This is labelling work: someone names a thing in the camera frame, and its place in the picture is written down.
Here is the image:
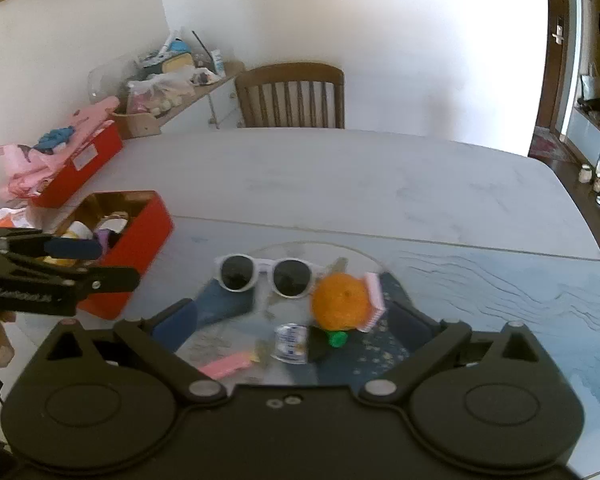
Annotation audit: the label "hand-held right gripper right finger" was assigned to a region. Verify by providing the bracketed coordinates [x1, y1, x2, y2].
[360, 302, 538, 403]

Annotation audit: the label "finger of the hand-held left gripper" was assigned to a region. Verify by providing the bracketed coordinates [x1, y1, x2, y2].
[0, 227, 103, 261]
[85, 267, 142, 303]

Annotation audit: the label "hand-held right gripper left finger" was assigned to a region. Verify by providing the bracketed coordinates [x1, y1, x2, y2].
[45, 298, 226, 403]

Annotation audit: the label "yellow and white bottle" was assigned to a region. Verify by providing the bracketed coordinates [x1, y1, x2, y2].
[42, 221, 95, 267]

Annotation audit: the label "orange tin box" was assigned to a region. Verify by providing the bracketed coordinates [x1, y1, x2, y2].
[55, 190, 175, 321]

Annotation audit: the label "pink and white comb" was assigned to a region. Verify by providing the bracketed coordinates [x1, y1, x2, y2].
[359, 271, 387, 333]

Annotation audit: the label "round glass placemat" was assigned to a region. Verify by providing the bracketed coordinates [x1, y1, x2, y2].
[180, 242, 416, 386]

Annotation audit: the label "orange fruit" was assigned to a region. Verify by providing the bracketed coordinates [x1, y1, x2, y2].
[311, 273, 372, 332]

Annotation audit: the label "orange and white packet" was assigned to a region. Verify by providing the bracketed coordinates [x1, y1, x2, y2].
[0, 207, 31, 229]

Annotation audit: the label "white sunglasses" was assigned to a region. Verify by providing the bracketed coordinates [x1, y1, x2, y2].
[214, 255, 326, 300]

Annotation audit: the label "red box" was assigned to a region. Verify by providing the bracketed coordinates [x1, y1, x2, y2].
[30, 122, 124, 208]

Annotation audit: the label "pink plastic bags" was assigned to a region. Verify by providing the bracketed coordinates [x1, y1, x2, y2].
[0, 97, 121, 200]

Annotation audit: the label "blue cloth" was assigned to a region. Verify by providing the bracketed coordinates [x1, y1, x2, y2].
[39, 127, 76, 153]

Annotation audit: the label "small white and blue cup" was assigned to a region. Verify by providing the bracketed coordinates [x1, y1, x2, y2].
[272, 323, 309, 363]

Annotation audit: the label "clear glass jar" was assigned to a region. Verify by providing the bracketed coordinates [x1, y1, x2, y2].
[87, 55, 136, 106]

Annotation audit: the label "white plastic bag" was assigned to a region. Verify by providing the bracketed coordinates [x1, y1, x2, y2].
[126, 67, 197, 113]

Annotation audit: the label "yellow box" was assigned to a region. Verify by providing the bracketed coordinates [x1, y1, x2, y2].
[161, 55, 193, 73]

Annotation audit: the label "wooden side shelf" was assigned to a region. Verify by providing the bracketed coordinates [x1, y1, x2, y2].
[111, 60, 247, 140]

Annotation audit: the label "thin black stick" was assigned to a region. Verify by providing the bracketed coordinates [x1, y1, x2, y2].
[192, 30, 216, 63]

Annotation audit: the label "wooden chair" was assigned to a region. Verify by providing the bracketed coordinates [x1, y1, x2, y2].
[235, 63, 346, 129]

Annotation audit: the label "brown wooden door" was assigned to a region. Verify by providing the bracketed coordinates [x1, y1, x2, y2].
[527, 0, 572, 161]

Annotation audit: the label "white tote bag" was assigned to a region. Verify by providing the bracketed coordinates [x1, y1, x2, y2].
[580, 74, 600, 103]

